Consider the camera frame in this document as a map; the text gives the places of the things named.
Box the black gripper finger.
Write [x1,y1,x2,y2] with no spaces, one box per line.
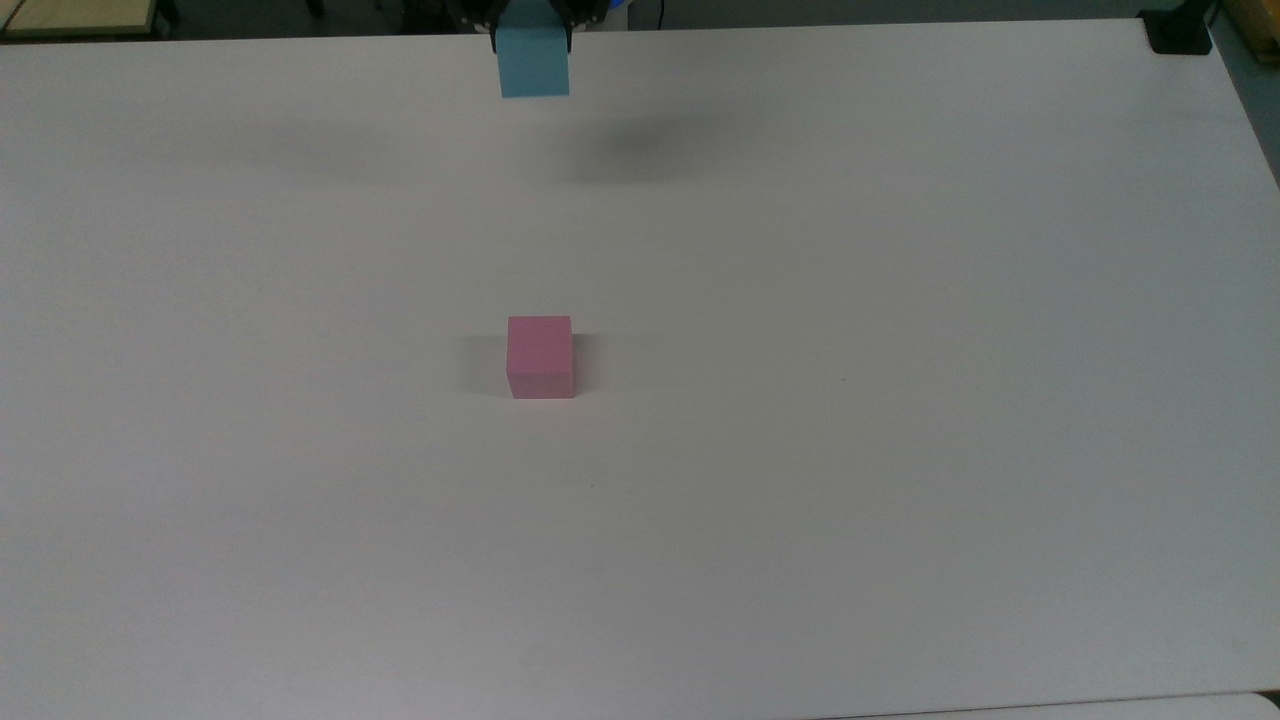
[552,0,607,54]
[455,0,502,54]

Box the blue cube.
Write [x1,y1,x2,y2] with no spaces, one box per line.
[497,20,572,100]

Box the pink cube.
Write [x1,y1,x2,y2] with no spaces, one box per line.
[506,315,577,401]

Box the wooden desk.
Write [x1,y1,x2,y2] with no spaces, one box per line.
[0,0,163,42]

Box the wooden board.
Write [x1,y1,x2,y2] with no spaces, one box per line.
[1216,0,1280,67]

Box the black camera stand pole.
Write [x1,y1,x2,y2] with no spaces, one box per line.
[1140,0,1221,57]

